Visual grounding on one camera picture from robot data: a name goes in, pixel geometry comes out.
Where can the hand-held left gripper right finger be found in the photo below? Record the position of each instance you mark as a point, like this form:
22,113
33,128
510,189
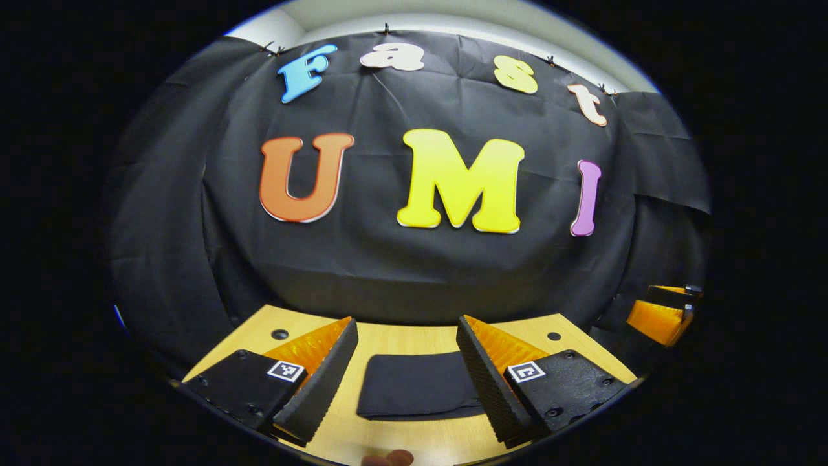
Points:
488,388

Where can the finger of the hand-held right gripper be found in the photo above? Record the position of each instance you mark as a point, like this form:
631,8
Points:
673,294
656,320

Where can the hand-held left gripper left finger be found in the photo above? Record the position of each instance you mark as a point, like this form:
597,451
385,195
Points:
323,388

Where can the dark grey jeans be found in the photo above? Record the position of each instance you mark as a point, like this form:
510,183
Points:
417,385

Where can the black backdrop cloth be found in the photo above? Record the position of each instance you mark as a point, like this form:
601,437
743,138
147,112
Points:
388,259

